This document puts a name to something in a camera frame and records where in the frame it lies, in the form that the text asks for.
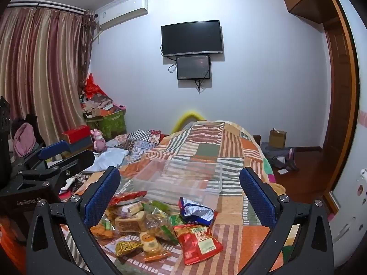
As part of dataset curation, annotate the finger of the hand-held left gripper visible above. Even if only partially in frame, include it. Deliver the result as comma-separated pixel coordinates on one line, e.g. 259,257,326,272
17,150,96,195
11,140,72,176

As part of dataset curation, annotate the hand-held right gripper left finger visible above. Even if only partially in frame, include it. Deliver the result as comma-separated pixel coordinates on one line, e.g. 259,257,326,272
26,166,121,275

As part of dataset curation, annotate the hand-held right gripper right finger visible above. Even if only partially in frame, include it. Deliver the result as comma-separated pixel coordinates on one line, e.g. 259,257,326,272
239,166,335,275

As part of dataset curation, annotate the orange cube snack packet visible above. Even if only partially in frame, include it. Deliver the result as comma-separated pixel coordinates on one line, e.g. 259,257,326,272
90,216,115,240

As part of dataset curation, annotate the small beige cake packet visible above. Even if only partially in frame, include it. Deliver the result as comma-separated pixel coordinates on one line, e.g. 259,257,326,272
123,202,144,217

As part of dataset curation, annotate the beige brown bread packet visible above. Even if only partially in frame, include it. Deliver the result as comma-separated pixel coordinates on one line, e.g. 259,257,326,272
114,210,148,233

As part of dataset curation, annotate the clear green striped snack packet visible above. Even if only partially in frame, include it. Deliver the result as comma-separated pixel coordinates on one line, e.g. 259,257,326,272
143,202,180,244

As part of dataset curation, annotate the round cake packet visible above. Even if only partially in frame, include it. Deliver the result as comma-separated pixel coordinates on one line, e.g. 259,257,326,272
139,232,161,253

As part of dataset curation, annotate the clear plastic container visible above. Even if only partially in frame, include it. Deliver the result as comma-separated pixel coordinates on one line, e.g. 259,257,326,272
131,159,224,210

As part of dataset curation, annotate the orange sausage stick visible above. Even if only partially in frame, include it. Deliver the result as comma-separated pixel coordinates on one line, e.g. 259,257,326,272
143,251,172,263

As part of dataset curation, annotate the dark grey flat box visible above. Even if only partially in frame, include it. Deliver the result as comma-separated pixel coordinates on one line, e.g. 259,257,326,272
67,136,94,152

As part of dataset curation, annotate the red orange chip packet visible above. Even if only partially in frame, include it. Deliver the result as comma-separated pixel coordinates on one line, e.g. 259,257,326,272
108,191,147,206

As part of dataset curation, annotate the red flat box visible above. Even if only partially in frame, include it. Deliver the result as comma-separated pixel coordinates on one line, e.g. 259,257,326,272
62,125,93,144

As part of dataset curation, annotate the pink cloth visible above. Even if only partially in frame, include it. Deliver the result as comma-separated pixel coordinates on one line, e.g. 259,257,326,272
13,122,36,158

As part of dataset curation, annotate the pink plush toy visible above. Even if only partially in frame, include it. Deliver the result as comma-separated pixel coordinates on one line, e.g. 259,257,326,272
90,129,108,152

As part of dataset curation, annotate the pale plastic mailing bag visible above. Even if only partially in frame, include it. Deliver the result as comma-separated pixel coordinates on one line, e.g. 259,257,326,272
91,147,130,173

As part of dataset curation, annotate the grey backpack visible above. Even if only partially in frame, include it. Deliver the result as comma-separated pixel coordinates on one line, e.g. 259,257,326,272
259,142,300,173

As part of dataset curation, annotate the green storage box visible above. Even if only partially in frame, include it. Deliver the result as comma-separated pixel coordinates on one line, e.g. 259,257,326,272
84,110,127,141

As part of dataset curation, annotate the green sticks snack packet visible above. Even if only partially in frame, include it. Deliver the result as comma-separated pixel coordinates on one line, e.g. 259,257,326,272
114,239,143,257

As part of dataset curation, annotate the blue white snack packet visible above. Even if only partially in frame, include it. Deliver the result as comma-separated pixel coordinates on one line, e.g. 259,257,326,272
178,197,216,226

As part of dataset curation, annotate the yellow-green plastic ball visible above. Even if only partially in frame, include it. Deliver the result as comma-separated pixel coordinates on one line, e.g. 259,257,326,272
147,200,173,214

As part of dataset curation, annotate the brown cardboard box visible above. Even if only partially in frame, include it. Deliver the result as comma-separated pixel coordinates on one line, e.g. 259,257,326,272
268,128,287,149

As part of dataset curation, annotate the pile of papers and boxes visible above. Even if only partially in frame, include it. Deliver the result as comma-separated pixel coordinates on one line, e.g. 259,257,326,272
80,92,127,118

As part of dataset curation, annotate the checkered patchwork quilt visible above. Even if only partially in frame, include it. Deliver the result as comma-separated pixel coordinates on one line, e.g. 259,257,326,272
107,129,166,161

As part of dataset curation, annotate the striped patchwork blanket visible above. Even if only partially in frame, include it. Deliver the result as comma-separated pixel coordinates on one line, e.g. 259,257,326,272
59,120,286,275

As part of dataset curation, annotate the red plastic bag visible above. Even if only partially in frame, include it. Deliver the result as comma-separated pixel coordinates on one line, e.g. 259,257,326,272
85,73,106,99

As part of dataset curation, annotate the red snack packet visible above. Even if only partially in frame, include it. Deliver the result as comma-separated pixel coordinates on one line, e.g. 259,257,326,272
172,224,224,266

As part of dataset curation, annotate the striped red beige curtain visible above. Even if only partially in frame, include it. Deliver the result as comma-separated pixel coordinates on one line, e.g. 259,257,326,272
0,2,96,149

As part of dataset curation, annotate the white appliance with stickers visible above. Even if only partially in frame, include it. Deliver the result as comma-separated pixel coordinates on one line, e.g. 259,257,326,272
324,163,367,269

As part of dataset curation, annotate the yellow foam tube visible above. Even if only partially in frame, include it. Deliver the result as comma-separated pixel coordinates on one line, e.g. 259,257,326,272
171,109,207,134

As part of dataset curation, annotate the brown wooden door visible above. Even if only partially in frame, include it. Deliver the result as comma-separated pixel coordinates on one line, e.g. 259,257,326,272
318,0,361,197

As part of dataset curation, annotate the white air conditioner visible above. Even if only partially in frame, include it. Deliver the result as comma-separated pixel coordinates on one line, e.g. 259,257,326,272
95,0,149,31

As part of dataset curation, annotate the black hanging cable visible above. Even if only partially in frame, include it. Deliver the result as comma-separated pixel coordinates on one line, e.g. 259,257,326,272
195,77,209,94

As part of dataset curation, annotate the small black wall monitor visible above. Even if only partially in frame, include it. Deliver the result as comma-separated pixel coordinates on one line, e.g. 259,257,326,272
176,55,211,81

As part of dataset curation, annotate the curtain rail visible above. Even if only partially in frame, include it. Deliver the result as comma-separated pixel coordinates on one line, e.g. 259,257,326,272
6,1,87,14

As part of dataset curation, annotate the large black wall television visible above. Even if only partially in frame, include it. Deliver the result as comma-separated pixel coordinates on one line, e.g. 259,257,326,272
161,20,224,57

